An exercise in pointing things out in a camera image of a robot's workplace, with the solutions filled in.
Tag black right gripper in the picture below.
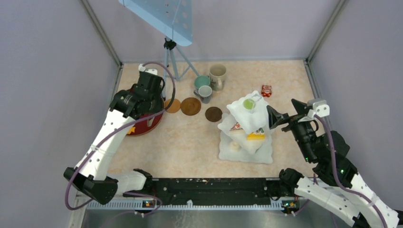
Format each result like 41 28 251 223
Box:
266 98 316 162

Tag clear plastic tongs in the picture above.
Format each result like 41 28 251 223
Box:
146 118 154 128

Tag orange fish-shaped cookie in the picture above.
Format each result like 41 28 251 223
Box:
127 126 135 135

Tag round green macaron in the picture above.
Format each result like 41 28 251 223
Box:
242 98 256 111

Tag yellow cheesecake slice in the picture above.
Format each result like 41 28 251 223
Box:
247 128 266 140

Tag white cream puff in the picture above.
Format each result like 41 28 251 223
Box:
229 141 241 152

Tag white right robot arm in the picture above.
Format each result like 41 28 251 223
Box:
266 98 403 228

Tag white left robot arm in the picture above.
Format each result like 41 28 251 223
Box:
64 71 165 205

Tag light wooden coaster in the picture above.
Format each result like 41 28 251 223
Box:
164 99 181 114

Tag medium brown wooden coaster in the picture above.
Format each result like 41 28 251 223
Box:
180 97 201 116

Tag white tiered serving stand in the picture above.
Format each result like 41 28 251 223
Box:
218 90 274 164

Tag blue tripod stand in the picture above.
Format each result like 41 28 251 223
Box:
163 37 201 81

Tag teal ceramic cup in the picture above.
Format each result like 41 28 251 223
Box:
193 76 210 89

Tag grey ceramic cup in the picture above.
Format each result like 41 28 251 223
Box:
193 85 212 104

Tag dark brown wooden coaster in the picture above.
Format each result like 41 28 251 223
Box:
205 106 223 123

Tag beige ceramic mug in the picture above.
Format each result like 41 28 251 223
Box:
209 64 227 91

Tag blue perforated panel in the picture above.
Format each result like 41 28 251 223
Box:
119 0 193 47

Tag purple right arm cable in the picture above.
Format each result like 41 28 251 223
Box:
315 114 389 228

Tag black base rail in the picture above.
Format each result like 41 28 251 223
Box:
139 178 295 206

